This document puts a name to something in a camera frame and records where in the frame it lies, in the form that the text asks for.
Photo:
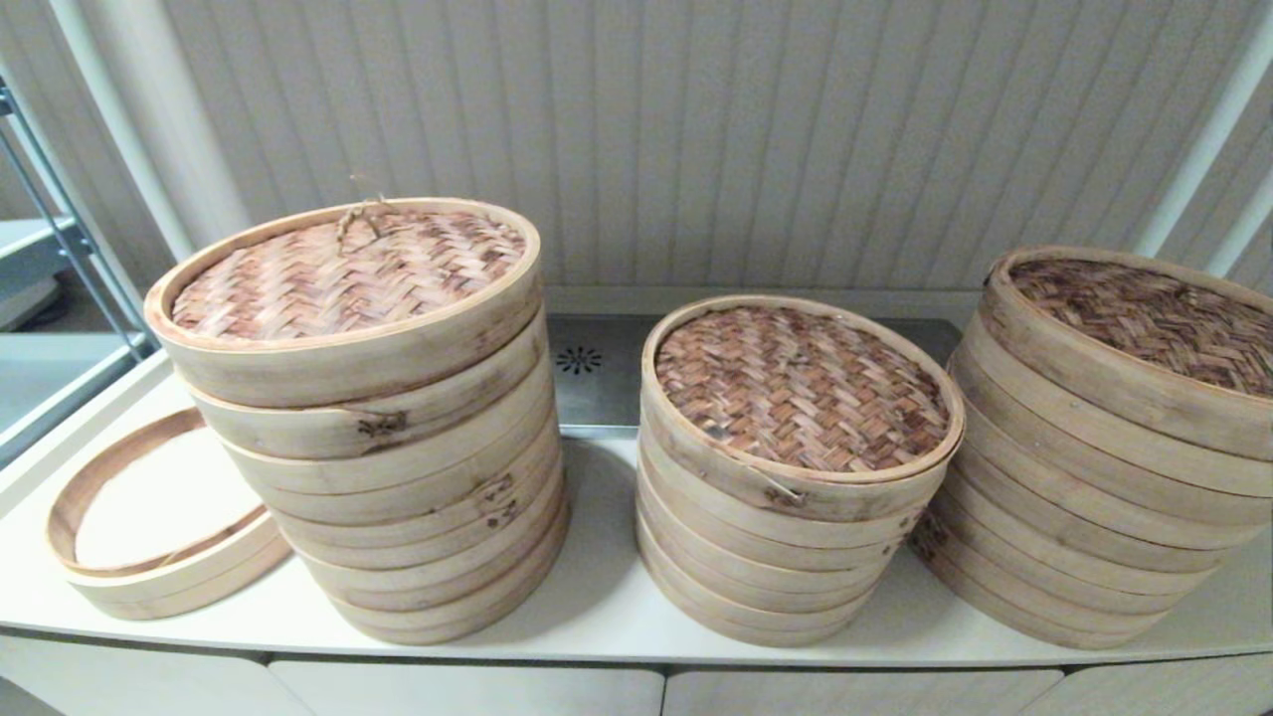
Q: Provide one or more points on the thin white pole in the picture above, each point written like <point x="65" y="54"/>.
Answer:
<point x="1203" y="149"/>
<point x="1243" y="231"/>

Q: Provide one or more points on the dark brown woven bamboo lid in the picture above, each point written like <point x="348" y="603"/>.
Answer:
<point x="1144" y="318"/>

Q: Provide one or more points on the grey metal rack frame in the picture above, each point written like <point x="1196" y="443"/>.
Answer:
<point x="75" y="239"/>

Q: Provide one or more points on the stainless steel drain tray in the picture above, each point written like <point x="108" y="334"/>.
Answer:
<point x="597" y="398"/>

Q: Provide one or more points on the beige cabinet door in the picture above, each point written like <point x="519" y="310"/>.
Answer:
<point x="467" y="693"/>
<point x="119" y="686"/>
<point x="855" y="696"/>

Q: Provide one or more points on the reddish-brown woven bamboo lid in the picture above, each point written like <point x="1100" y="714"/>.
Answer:
<point x="796" y="388"/>

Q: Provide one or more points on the pale grey shelf board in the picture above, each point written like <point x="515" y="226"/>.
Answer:
<point x="25" y="249"/>

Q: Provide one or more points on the bamboo steamer basket tier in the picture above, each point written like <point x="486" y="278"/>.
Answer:
<point x="786" y="636"/>
<point x="786" y="563"/>
<point x="1098" y="637"/>
<point x="199" y="604"/>
<point x="1124" y="549"/>
<point x="1115" y="580"/>
<point x="443" y="557"/>
<point x="438" y="528"/>
<point x="72" y="497"/>
<point x="1144" y="482"/>
<point x="1154" y="447"/>
<point x="453" y="610"/>
<point x="786" y="588"/>
<point x="448" y="584"/>
<point x="438" y="467"/>
<point x="786" y="613"/>
<point x="1106" y="609"/>
<point x="457" y="634"/>
<point x="786" y="537"/>
<point x="438" y="498"/>
<point x="1134" y="517"/>

